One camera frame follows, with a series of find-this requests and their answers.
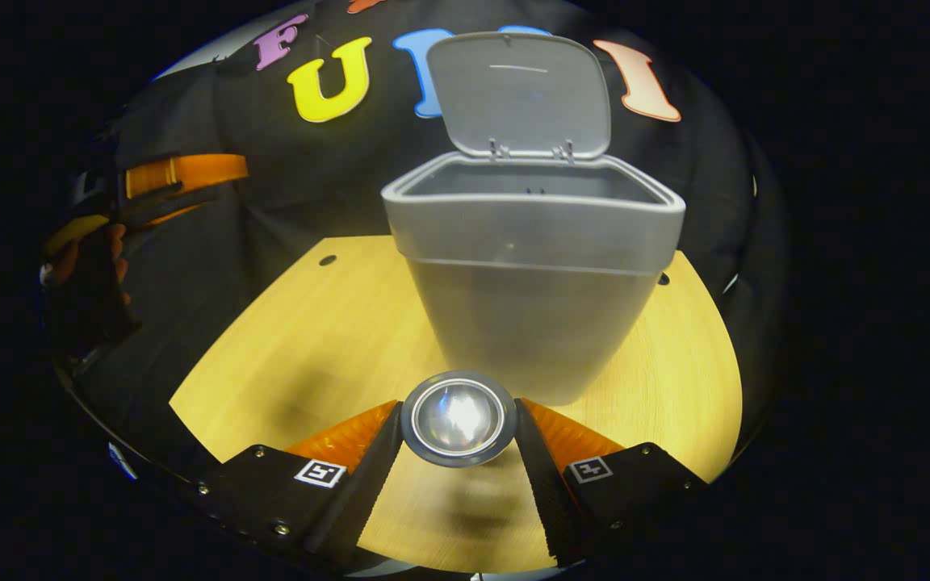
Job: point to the white desktop garbage bin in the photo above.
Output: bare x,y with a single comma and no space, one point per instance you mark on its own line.
529,315

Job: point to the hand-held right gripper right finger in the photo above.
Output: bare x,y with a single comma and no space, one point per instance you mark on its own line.
550,492

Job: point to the silver pop can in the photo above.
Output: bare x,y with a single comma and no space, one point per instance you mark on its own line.
458,420

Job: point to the wooden desktop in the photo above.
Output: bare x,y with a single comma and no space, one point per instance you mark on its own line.
328,339

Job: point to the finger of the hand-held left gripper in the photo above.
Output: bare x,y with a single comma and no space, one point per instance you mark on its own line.
166,206
190,169

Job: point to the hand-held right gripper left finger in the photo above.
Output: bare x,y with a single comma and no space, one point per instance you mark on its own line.
368,492

